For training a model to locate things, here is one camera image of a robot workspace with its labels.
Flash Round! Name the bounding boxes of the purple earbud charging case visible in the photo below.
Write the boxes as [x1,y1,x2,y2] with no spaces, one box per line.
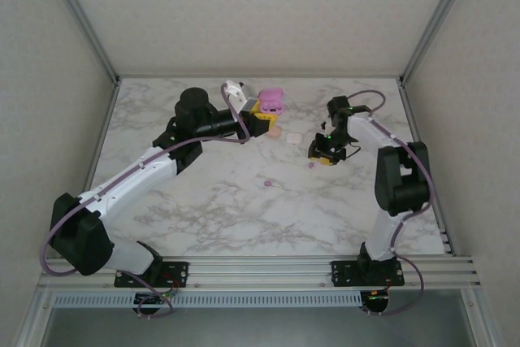
[258,86,286,115]

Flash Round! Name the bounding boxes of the small controller board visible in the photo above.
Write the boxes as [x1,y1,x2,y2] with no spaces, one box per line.
[359,289,393,316]
[133,292,180,316]

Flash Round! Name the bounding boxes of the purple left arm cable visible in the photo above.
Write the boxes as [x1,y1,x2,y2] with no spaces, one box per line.
[40,83,249,319]

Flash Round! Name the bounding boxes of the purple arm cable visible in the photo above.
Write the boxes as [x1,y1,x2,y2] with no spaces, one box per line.
[347,89,436,318]
[40,83,249,319]

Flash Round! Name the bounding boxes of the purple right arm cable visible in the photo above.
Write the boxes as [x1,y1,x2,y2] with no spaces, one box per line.
[347,89,436,318]

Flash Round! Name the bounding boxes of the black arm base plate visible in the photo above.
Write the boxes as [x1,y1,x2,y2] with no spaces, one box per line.
[113,259,190,288]
[331,259,406,288]

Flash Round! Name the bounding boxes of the aluminium mounting rail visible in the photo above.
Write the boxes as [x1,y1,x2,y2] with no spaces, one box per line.
[37,256,479,294]

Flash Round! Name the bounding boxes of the aluminium frame post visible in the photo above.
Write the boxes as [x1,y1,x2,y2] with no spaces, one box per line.
[399,0,481,87]
[42,0,122,85]
[458,286,507,347]
[14,286,56,347]

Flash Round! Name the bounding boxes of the grey slotted cable duct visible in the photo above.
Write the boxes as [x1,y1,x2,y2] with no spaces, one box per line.
[52,292,363,309]

